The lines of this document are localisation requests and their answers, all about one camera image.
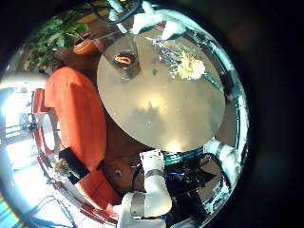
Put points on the orange sofa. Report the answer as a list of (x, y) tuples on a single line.
[(79, 110)]

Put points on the orange armchair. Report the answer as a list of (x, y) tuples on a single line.
[(95, 190)]

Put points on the red frame chair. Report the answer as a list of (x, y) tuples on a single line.
[(38, 101)]

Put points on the green leafy plant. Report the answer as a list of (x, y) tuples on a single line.
[(60, 34)]

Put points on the terracotta plant pot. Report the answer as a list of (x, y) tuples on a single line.
[(85, 48)]

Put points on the black equipment box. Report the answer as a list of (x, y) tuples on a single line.
[(186, 183)]

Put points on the small green sticker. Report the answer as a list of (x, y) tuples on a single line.
[(154, 72)]

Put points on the colourful flower bouquet green stem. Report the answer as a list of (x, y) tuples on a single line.
[(196, 66)]

